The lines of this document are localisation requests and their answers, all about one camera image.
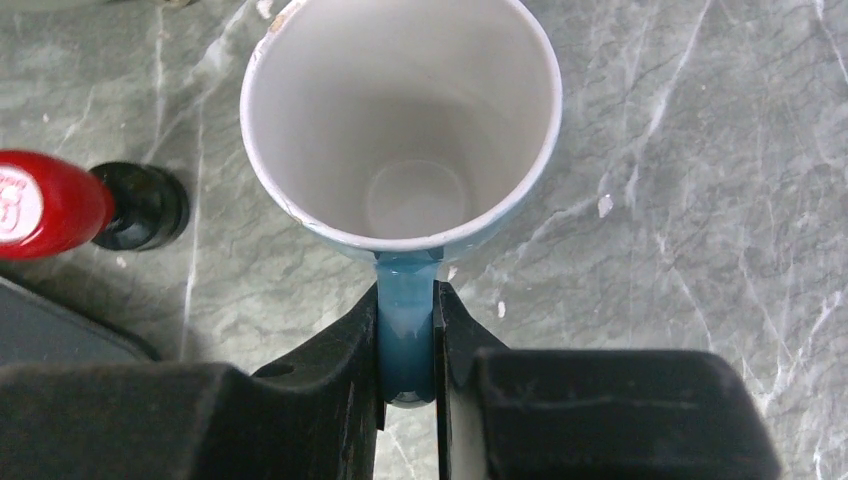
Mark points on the red and black stamp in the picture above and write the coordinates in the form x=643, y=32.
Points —
x=50, y=206

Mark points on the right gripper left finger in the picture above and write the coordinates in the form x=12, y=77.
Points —
x=311, y=414

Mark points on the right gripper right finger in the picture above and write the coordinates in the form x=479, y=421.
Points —
x=508, y=413

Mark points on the black rectangular baking tray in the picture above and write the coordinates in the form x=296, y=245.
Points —
x=35, y=329

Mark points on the blue mug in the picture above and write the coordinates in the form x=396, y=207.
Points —
x=404, y=134

